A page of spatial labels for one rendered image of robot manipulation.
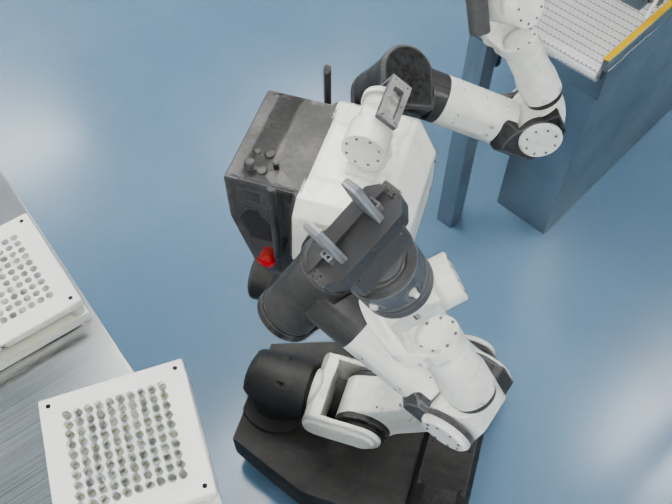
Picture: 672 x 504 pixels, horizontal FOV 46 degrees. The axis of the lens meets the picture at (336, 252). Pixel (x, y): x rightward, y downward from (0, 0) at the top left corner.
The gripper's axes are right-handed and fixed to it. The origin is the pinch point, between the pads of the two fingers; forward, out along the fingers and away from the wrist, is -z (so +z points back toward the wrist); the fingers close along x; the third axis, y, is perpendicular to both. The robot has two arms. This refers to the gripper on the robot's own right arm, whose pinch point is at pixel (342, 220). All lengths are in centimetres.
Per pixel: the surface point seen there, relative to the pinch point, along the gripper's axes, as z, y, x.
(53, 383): 46, -52, -51
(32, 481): 43, -39, -62
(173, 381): 47, -34, -35
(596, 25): 108, -52, 90
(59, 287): 42, -63, -38
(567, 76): 112, -51, 76
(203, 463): 47, -19, -39
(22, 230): 40, -78, -36
